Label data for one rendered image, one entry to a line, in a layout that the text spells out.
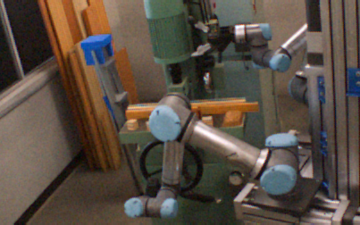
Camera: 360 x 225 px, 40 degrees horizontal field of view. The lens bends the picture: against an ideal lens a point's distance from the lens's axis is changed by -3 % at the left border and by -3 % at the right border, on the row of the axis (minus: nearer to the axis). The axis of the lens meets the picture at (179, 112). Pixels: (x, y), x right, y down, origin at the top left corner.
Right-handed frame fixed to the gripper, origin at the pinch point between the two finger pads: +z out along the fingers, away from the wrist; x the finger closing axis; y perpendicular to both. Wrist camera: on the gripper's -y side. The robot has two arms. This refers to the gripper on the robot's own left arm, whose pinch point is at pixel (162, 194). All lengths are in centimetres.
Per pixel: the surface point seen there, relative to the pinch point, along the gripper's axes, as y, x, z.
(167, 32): -72, 3, -3
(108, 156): -12, -95, 149
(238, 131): -28.1, 31.9, 13.5
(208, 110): -38.9, 15.6, 24.3
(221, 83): -53, 20, 35
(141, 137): -25.9, -14.3, 12.0
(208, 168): -10.9, 16.1, 21.9
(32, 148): -19, -130, 95
